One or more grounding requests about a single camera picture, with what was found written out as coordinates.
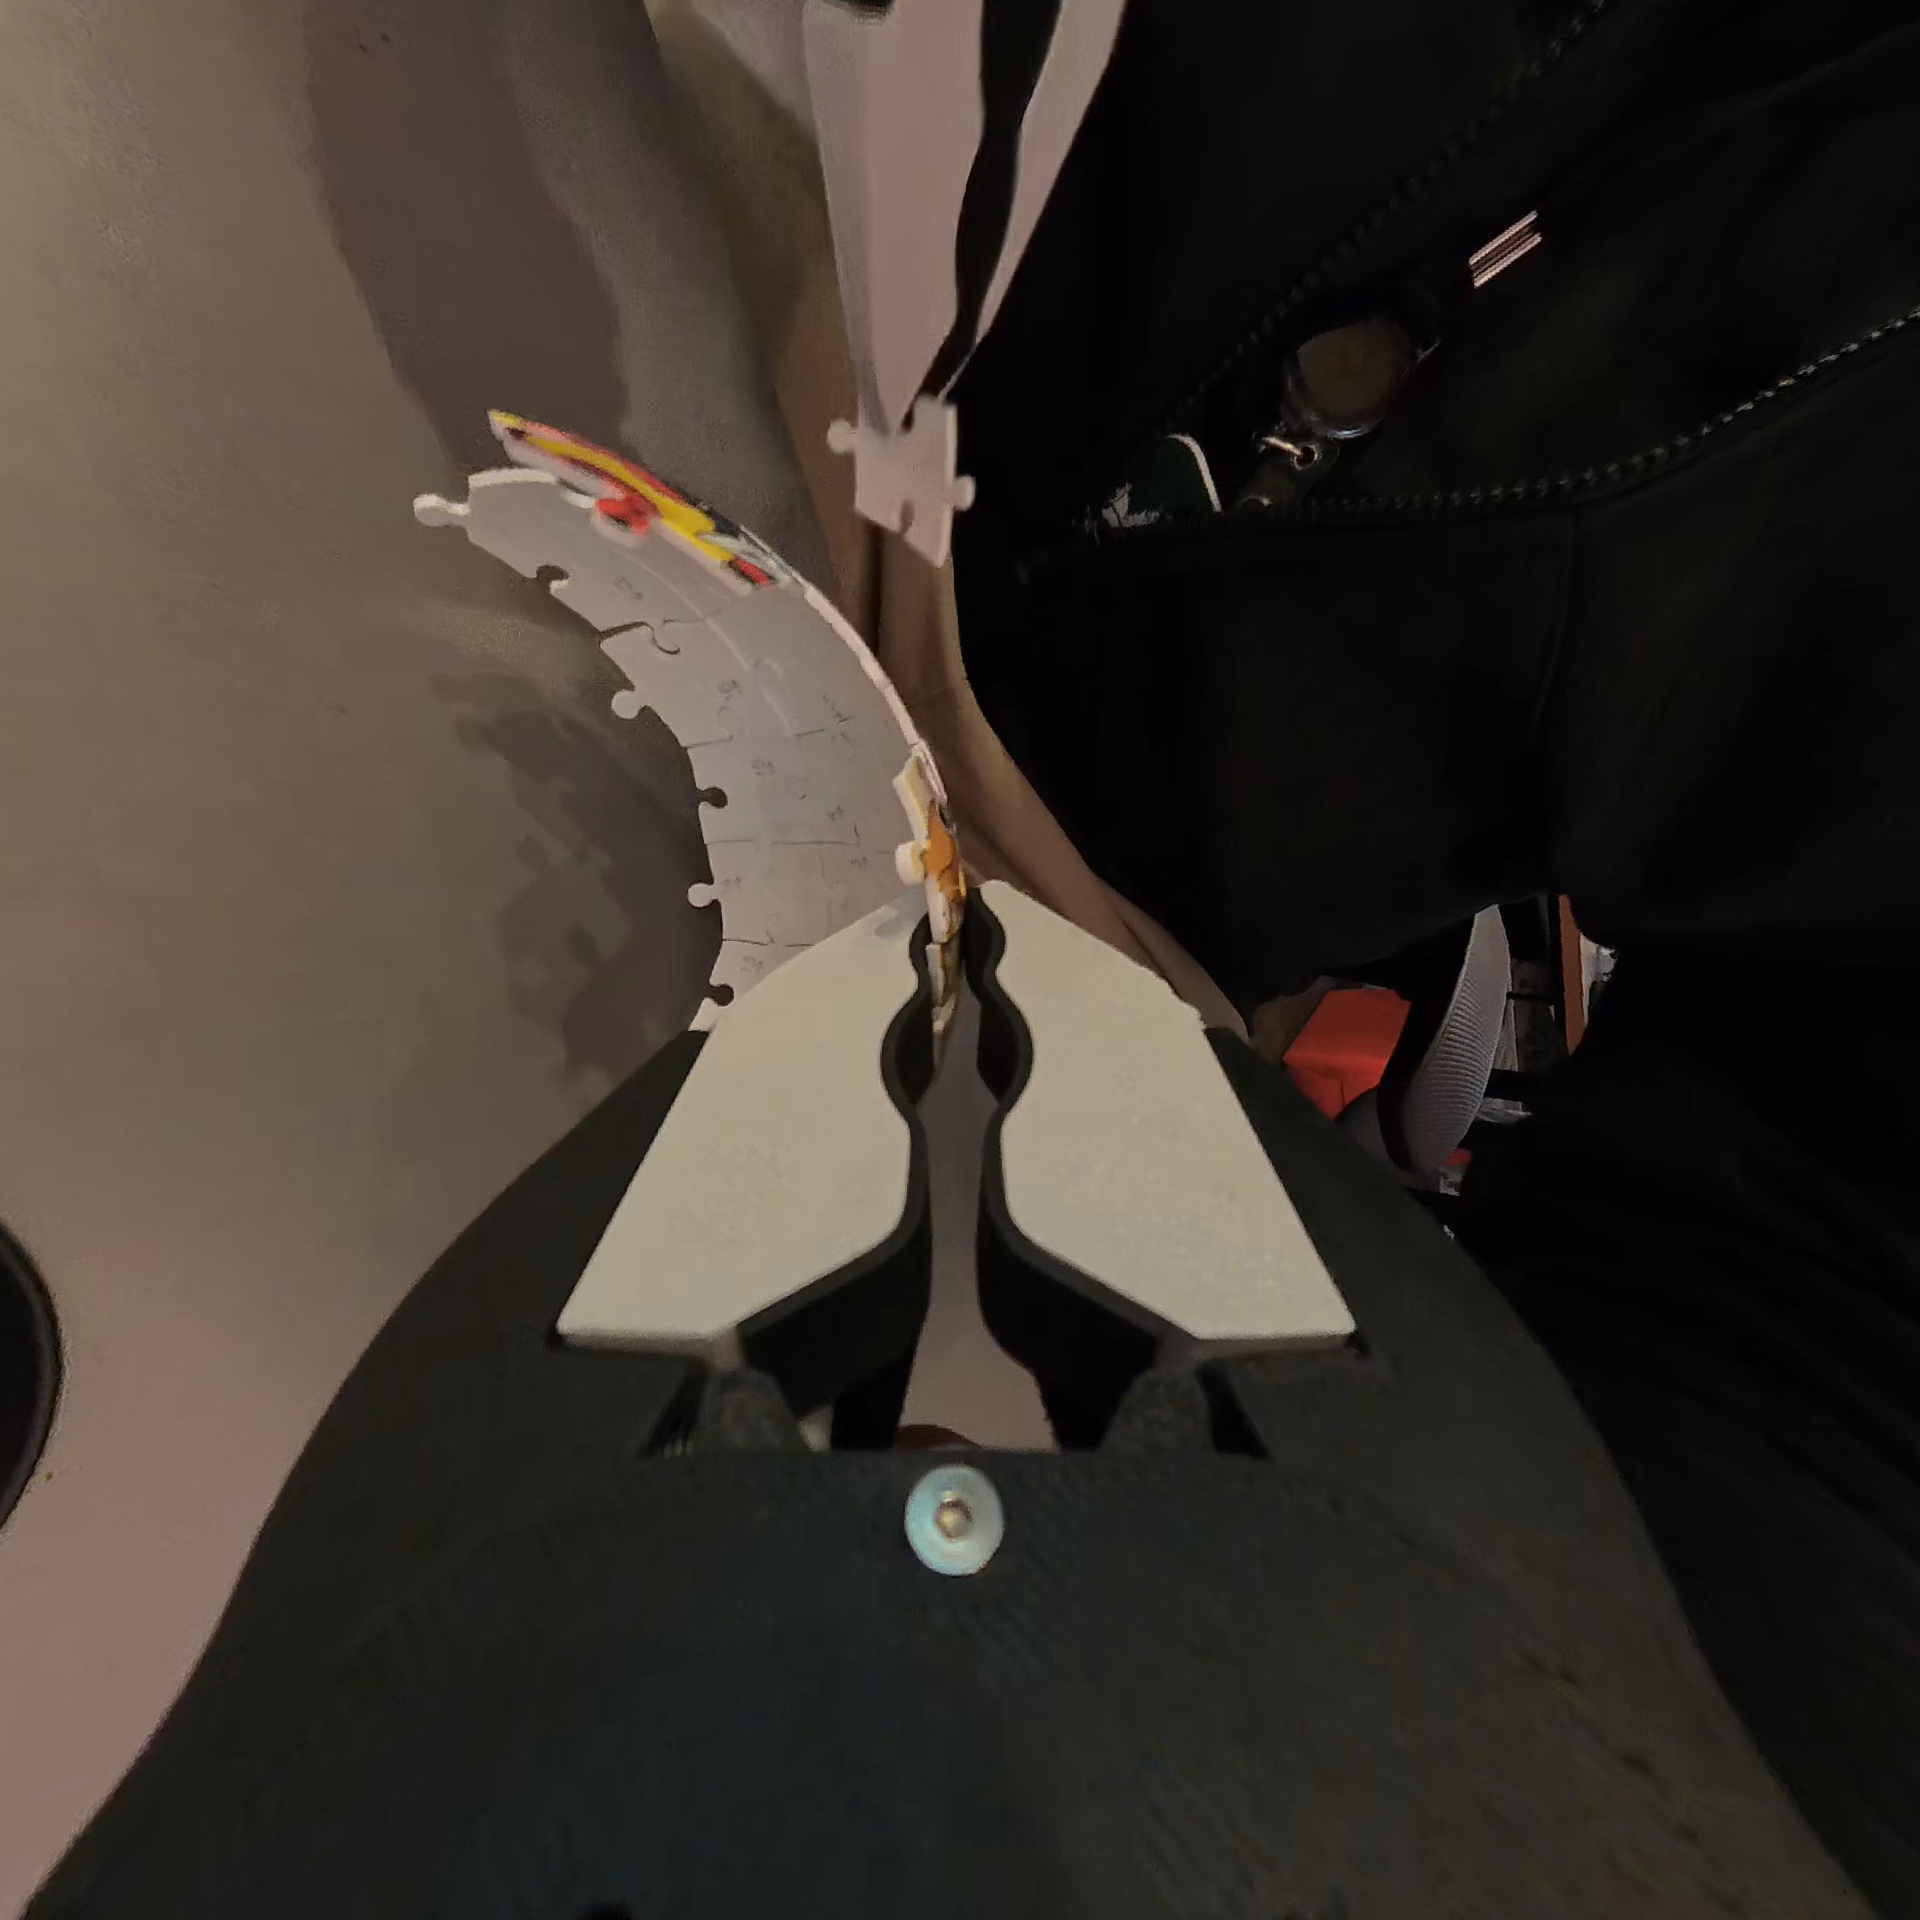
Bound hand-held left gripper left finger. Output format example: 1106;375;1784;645
555;910;953;1447

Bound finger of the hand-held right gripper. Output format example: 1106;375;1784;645
942;0;1136;405
799;0;1059;436

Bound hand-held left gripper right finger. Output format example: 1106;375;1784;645
960;881;1363;1450

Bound single puzzle piece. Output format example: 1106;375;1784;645
826;392;978;572

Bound curved white-backed puzzle section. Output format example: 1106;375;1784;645
410;408;974;1039

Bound orange object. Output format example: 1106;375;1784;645
1281;979;1414;1125

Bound white mesh chair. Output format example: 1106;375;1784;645
1370;904;1530;1194

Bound dark green card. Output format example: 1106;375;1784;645
1099;430;1223;530

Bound metal badge reel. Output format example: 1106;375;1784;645
1231;315;1425;513

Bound person's beige pants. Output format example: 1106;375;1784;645
876;517;1249;1042

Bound black round bowl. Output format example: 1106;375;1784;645
0;1221;64;1526

